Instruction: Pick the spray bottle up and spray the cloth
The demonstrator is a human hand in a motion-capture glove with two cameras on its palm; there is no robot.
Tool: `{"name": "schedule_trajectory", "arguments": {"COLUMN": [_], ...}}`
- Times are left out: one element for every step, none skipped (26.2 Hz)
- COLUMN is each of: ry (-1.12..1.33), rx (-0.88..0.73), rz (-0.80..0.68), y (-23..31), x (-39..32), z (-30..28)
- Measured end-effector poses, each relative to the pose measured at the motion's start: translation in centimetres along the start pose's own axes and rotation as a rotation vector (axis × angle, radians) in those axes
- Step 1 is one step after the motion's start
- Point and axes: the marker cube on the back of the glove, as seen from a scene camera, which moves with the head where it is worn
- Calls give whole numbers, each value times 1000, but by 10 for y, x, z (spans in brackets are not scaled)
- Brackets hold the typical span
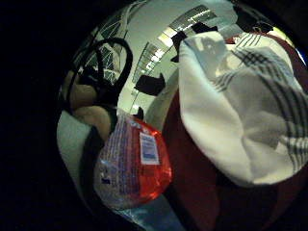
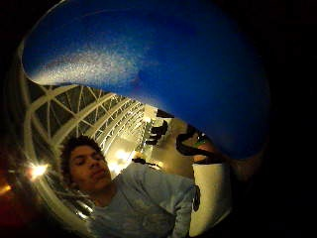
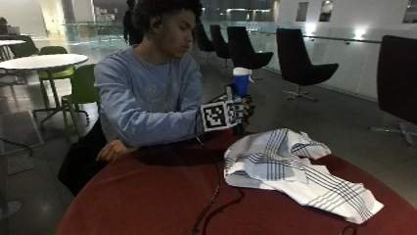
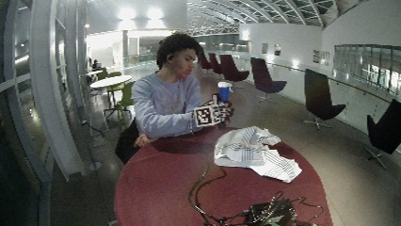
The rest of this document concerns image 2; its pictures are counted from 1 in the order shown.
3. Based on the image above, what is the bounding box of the large blue ball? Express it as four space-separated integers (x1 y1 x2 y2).
21 0 272 161

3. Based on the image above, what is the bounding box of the the person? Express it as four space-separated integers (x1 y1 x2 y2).
58 135 199 238

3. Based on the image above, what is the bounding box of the black chair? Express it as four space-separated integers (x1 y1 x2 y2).
144 135 160 147
150 120 169 137

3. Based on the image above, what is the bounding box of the bright lamp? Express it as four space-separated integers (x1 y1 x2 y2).
29 162 50 181

